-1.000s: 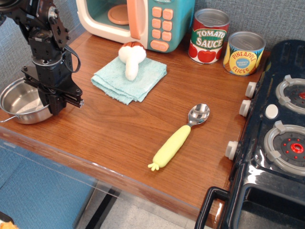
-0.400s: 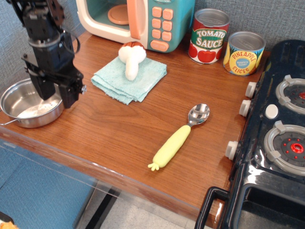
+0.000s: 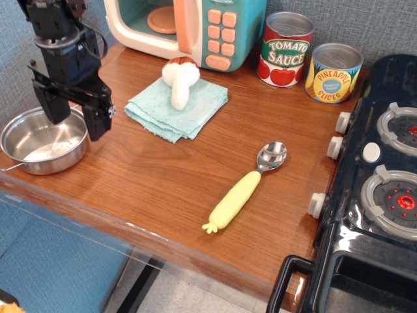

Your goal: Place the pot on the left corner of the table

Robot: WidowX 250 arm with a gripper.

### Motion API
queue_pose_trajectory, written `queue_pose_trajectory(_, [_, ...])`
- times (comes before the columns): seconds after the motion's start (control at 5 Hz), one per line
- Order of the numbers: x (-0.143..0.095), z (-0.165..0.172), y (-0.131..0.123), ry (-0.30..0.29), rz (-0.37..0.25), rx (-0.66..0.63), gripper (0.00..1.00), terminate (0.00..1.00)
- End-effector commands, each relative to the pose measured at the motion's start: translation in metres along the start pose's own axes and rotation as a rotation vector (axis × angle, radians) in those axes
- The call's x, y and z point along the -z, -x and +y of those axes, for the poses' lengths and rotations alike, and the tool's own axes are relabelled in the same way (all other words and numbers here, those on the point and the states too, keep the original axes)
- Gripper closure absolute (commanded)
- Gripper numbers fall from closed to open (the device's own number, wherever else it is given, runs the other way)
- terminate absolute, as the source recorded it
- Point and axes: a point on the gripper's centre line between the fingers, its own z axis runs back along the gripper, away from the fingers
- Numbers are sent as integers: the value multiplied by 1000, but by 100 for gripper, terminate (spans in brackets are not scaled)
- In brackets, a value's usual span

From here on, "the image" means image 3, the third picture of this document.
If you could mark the toy microwave teal and cream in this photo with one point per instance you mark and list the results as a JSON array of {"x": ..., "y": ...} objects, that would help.
[{"x": 217, "y": 35}]

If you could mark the light blue folded cloth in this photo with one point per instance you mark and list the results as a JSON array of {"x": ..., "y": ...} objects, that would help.
[{"x": 152, "y": 109}]

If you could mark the dark blue toy stove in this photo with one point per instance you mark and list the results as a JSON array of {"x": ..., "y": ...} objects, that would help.
[{"x": 365, "y": 243}]

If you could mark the spoon with yellow handle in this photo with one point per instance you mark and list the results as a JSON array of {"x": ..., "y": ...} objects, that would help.
[{"x": 270, "y": 157}]

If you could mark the small steel pot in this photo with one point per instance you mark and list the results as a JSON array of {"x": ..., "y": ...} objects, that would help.
[{"x": 38, "y": 147}]

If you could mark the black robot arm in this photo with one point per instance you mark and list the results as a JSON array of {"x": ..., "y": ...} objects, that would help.
[{"x": 56, "y": 17}]

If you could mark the tomato sauce can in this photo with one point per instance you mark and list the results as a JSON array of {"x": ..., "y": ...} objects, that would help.
[{"x": 286, "y": 43}]

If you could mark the pineapple slices can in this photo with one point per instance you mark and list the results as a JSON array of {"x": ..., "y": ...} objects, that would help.
[{"x": 333, "y": 72}]

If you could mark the black table leg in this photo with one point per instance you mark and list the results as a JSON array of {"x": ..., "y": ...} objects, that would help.
[{"x": 141, "y": 287}]

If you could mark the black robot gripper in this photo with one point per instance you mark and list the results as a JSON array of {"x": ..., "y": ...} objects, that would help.
[{"x": 69, "y": 72}]

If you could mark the plush mushroom toy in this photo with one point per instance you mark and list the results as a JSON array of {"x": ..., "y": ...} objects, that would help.
[{"x": 180, "y": 74}]

